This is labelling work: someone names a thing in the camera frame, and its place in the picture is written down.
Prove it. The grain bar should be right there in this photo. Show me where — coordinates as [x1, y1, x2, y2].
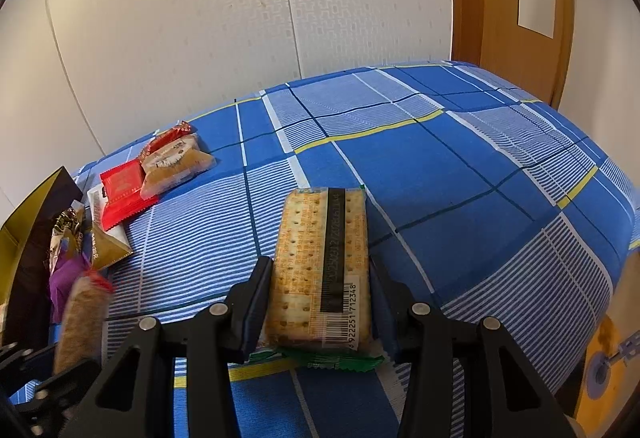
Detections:
[52, 268, 115, 376]

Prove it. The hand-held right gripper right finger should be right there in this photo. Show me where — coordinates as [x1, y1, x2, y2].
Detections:
[370, 258, 576, 438]

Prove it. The brown cake packet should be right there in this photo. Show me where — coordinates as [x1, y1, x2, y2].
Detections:
[139, 149, 217, 200]
[141, 134, 201, 171]

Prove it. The white and gold sachet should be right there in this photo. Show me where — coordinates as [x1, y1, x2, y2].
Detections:
[86, 185, 135, 271]

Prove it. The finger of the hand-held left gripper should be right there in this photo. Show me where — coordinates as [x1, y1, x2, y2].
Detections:
[0, 343, 33, 371]
[27, 360, 103, 429]

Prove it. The purple snack packet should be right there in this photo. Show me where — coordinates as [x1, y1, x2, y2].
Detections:
[47, 253, 93, 324]

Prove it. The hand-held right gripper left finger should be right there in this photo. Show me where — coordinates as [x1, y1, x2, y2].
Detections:
[60, 257, 274, 438]

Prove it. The cracker packet with green wrapper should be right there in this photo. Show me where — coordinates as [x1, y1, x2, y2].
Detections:
[252, 186, 386, 374]

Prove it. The red snack packet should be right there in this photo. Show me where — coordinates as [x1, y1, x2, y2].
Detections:
[100, 161, 160, 226]

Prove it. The yellow round object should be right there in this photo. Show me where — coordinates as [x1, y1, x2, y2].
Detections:
[572, 313, 640, 424]

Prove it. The gold tin box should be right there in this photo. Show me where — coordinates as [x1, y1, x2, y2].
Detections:
[0, 166, 84, 349]

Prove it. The dark brown snack packet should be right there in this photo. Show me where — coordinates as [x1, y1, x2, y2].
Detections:
[50, 208, 86, 269]

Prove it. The wooden door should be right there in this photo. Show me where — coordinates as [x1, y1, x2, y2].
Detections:
[445, 0, 576, 109]

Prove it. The blue plaid bedsheet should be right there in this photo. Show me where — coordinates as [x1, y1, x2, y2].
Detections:
[0, 60, 640, 438]

